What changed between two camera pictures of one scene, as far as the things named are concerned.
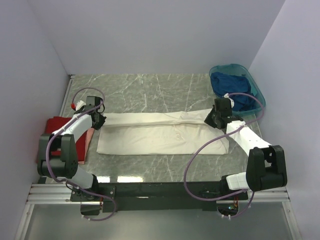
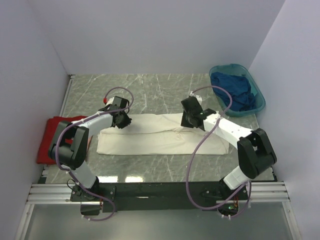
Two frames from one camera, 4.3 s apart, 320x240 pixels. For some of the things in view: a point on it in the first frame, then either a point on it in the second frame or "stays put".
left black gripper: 97,126 to 126,122
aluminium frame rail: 45,194 stays put
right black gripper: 208,120 to 184,123
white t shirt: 163,133 stays put
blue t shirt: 223,83 stays put
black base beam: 156,196 stays put
